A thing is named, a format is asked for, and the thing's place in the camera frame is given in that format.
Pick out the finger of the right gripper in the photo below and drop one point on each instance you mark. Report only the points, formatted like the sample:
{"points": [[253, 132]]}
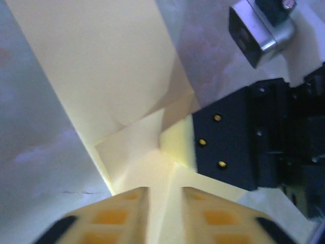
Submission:
{"points": [[223, 142]]}

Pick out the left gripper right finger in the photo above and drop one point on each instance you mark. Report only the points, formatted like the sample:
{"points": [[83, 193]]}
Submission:
{"points": [[223, 221]]}

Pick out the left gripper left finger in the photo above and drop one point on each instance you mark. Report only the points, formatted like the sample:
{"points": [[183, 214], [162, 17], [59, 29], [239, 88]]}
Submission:
{"points": [[114, 221]]}

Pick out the yellow square paper sheet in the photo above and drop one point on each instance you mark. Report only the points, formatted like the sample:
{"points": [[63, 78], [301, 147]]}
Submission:
{"points": [[101, 63]]}

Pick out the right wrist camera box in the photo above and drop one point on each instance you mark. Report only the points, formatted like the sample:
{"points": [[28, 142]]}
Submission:
{"points": [[254, 33]]}

